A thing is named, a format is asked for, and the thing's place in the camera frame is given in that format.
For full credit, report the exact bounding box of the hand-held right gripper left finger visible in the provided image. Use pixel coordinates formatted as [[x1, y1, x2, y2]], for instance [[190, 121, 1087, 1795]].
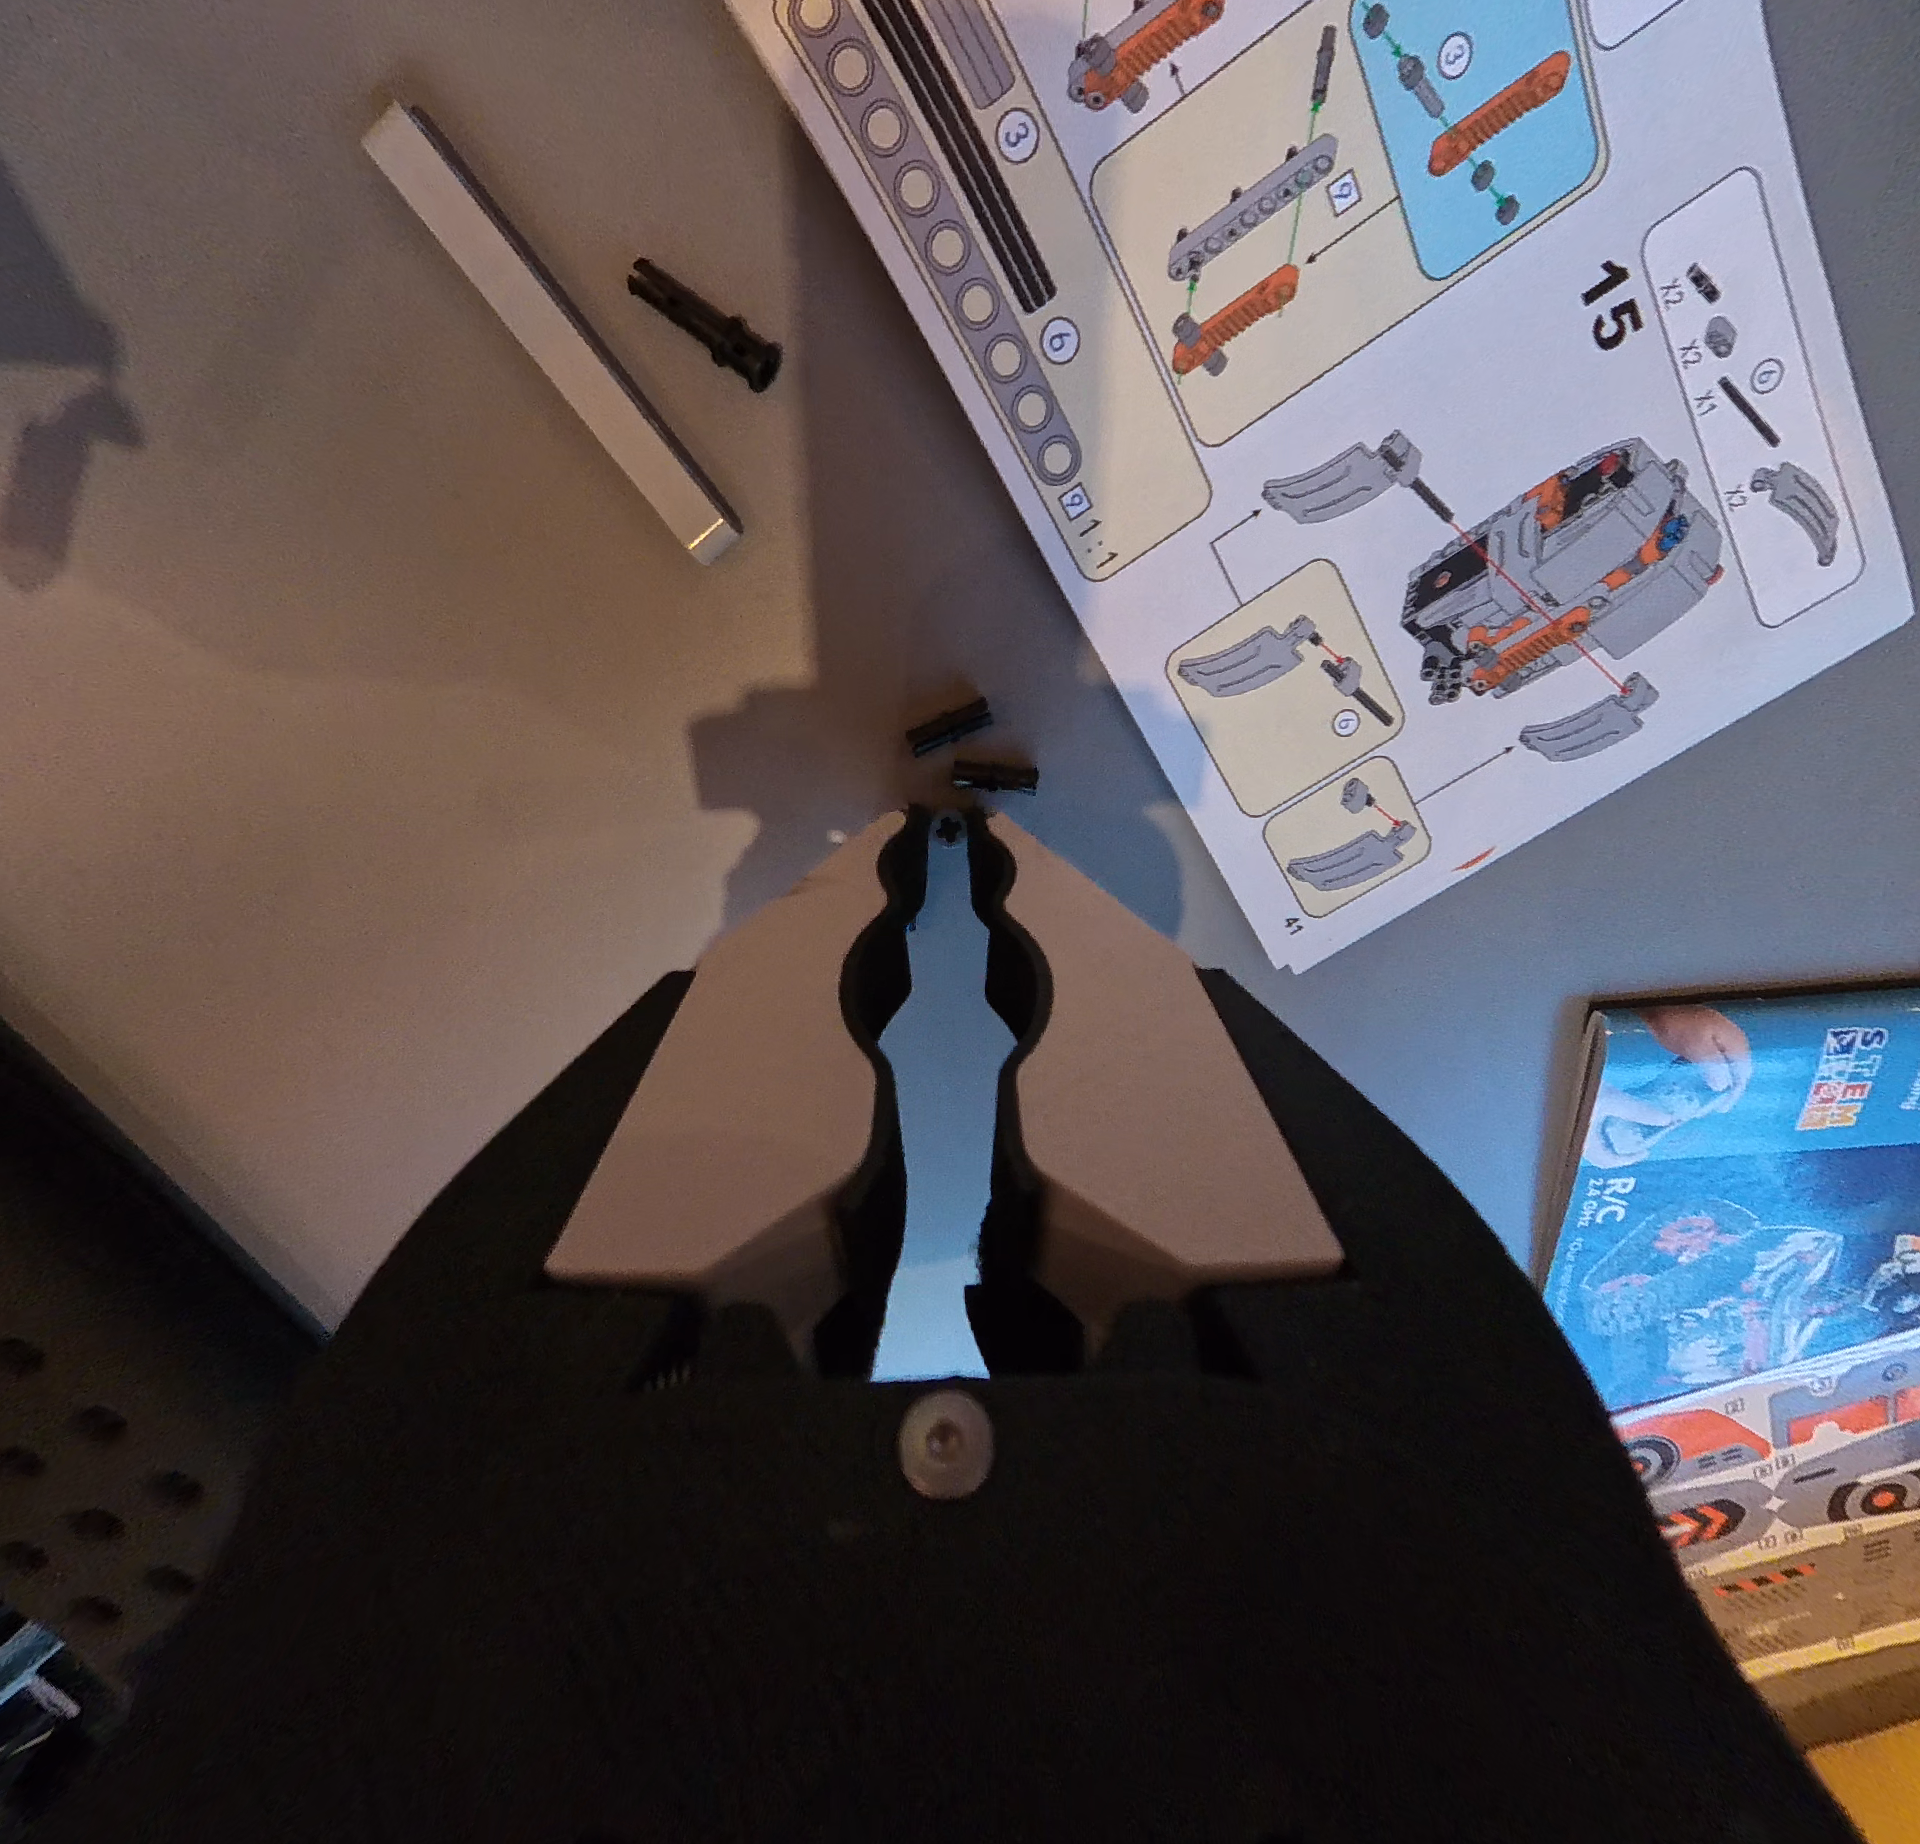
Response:
[[546, 805, 927, 1375]]

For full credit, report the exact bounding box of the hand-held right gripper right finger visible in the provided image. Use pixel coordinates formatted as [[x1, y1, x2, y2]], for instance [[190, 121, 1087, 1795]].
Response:
[[967, 805, 1344, 1375]]

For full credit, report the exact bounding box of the grey desk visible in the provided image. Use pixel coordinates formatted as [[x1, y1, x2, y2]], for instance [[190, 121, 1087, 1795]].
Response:
[[0, 0, 1920, 1344]]

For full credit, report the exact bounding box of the blue toy box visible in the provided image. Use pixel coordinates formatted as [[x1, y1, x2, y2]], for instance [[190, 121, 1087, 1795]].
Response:
[[1530, 981, 1920, 1750]]

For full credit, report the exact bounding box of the black perforated panel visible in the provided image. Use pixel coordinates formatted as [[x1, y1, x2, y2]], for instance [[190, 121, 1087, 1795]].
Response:
[[0, 1015, 331, 1844]]

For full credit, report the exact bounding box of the toy instruction booklet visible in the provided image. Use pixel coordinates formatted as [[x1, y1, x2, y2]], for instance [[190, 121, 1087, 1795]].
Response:
[[682, 0, 1920, 979]]

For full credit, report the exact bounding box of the long black toy pin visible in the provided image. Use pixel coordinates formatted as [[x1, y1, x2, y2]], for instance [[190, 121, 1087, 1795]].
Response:
[[625, 257, 785, 397]]

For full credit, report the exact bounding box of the long grey toy beam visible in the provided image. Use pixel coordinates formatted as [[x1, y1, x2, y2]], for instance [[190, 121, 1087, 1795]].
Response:
[[361, 102, 745, 572]]

